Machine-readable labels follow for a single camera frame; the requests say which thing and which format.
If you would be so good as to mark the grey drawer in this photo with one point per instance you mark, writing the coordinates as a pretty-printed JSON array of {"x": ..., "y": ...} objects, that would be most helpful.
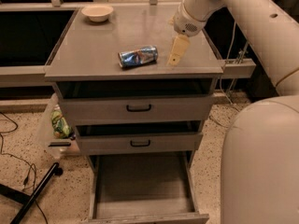
[
  {"x": 125, "y": 144},
  {"x": 134, "y": 110},
  {"x": 150, "y": 188}
]

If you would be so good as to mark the grey drawer cabinet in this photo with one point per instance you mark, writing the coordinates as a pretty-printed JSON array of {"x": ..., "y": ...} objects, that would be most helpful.
[{"x": 87, "y": 66}]

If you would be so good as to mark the black stand leg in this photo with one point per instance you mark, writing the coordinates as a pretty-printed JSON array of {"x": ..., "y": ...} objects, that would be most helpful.
[{"x": 26, "y": 200}]

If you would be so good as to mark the blue redbull can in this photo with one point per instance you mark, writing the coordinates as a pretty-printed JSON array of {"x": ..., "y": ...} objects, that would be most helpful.
[{"x": 138, "y": 57}]

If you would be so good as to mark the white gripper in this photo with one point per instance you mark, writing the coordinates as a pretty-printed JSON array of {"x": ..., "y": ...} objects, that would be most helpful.
[{"x": 186, "y": 24}]

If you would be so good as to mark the white bowl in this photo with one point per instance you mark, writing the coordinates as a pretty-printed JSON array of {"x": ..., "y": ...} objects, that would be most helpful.
[{"x": 98, "y": 13}]

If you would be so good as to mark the grey bottom drawer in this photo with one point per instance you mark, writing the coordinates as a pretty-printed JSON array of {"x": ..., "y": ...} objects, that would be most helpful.
[{"x": 150, "y": 188}]

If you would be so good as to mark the green snack bag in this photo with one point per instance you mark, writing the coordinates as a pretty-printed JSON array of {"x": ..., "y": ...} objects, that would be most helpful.
[{"x": 60, "y": 127}]

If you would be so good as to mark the grey top drawer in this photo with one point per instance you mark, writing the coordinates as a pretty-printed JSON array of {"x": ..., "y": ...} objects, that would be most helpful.
[{"x": 134, "y": 110}]

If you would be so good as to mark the clear plastic storage bin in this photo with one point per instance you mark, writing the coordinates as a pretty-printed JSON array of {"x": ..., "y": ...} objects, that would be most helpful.
[{"x": 56, "y": 147}]

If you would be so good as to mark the grey middle drawer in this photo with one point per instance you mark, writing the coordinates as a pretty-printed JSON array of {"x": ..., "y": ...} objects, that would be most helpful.
[{"x": 125, "y": 144}]

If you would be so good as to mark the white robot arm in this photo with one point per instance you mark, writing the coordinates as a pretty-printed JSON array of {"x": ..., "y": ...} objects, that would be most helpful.
[{"x": 260, "y": 153}]

